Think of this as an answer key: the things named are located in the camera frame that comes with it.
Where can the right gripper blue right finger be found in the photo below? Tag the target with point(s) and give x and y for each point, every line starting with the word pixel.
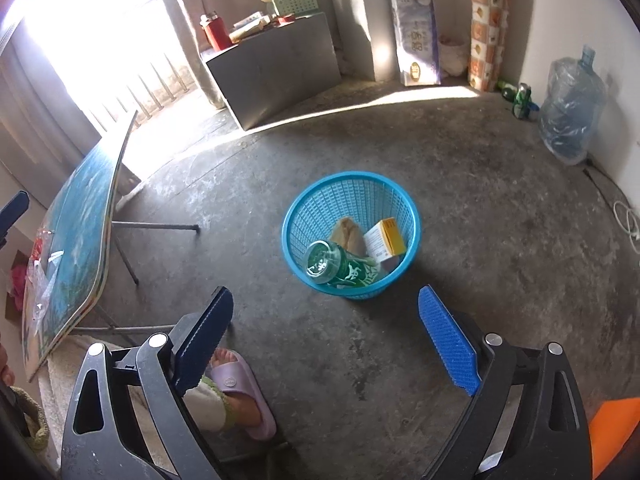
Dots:
pixel 454 348

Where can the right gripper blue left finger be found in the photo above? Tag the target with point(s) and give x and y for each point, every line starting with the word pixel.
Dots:
pixel 196 336

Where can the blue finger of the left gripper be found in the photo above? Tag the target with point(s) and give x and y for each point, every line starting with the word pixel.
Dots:
pixel 12 212

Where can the clear red printed plastic wrapper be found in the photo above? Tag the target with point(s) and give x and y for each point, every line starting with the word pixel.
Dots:
pixel 42 270

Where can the green dish soap bottle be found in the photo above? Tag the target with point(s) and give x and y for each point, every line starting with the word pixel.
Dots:
pixel 328 263

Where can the brown paper bag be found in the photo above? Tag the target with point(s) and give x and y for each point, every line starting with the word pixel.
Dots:
pixel 348 235

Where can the pink slipper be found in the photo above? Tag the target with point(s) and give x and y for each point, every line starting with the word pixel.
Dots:
pixel 235 380

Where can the pink plastic bag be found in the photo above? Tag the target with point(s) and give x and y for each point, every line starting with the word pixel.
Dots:
pixel 18 284

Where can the folding table with beach print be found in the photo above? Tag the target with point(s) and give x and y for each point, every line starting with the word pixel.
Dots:
pixel 81 217

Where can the yellow and white carton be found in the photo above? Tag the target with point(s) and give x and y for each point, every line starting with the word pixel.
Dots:
pixel 384 241

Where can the orange object at corner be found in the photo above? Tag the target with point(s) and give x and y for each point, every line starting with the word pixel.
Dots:
pixel 610 429

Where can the green cans on floor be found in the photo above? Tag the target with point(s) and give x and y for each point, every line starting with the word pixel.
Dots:
pixel 520 97

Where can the large clear water jug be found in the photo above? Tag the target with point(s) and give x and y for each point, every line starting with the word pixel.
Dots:
pixel 571 111

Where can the red thermos bottle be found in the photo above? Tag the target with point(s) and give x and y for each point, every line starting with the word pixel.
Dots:
pixel 215 31

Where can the grey metal cabinet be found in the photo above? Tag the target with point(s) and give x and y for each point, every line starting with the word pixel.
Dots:
pixel 267 73

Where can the toilet paper roll pack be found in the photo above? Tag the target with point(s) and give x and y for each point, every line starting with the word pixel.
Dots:
pixel 416 42

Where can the patterned wallpaper roll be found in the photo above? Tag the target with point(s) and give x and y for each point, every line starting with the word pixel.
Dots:
pixel 489 24

